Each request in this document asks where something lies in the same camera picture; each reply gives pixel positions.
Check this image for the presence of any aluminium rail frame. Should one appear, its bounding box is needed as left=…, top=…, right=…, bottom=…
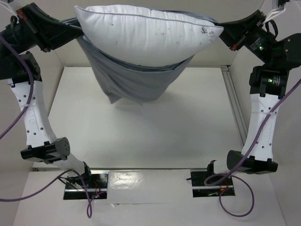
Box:
left=221, top=65, right=247, bottom=145

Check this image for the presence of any white pillow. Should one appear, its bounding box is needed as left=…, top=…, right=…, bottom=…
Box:
left=74, top=5, right=223, bottom=67

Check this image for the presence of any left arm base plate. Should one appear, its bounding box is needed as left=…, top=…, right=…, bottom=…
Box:
left=60, top=170, right=109, bottom=200

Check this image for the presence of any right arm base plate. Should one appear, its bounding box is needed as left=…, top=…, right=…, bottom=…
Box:
left=187, top=169, right=235, bottom=198

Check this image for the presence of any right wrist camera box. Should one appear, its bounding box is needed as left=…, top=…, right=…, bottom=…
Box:
left=263, top=0, right=291, bottom=24

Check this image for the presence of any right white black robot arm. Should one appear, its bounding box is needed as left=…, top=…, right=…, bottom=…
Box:
left=204, top=6, right=301, bottom=186

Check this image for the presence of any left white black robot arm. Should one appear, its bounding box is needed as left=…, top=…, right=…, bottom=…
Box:
left=0, top=0, right=93, bottom=188

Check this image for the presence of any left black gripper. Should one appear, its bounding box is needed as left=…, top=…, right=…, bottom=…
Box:
left=0, top=1, right=81, bottom=54

